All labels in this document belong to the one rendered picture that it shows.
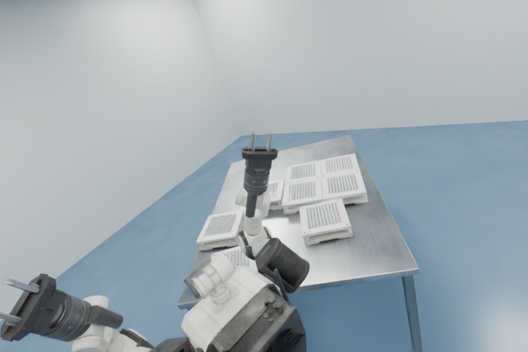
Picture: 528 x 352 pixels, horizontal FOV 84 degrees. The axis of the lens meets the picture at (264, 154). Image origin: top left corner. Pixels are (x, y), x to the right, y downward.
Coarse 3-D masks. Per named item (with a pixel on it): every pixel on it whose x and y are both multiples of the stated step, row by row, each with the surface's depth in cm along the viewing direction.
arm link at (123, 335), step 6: (114, 336) 82; (120, 336) 88; (126, 336) 92; (132, 336) 92; (114, 342) 83; (120, 342) 87; (126, 342) 91; (132, 342) 91; (114, 348) 84; (120, 348) 87; (126, 348) 90
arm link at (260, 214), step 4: (264, 196) 103; (268, 196) 103; (264, 200) 103; (268, 200) 103; (264, 204) 103; (268, 204) 103; (264, 208) 103; (268, 208) 107; (256, 212) 112; (260, 212) 109; (264, 212) 105; (256, 216) 109; (260, 216) 108; (264, 216) 107; (252, 220) 111; (256, 220) 110
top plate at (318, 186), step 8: (288, 184) 195; (296, 184) 192; (304, 184) 189; (320, 184) 183; (304, 192) 180; (320, 192) 175; (296, 200) 175; (304, 200) 172; (312, 200) 170; (320, 200) 169
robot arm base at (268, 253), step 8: (272, 240) 97; (264, 248) 98; (272, 248) 93; (256, 256) 99; (264, 256) 94; (272, 256) 92; (256, 264) 95; (264, 264) 91; (264, 272) 92; (272, 272) 92; (304, 272) 94; (288, 288) 93; (296, 288) 93
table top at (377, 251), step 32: (288, 160) 243; (320, 160) 227; (224, 192) 226; (288, 224) 169; (352, 224) 153; (384, 224) 146; (320, 256) 140; (352, 256) 134; (384, 256) 129; (320, 288) 128
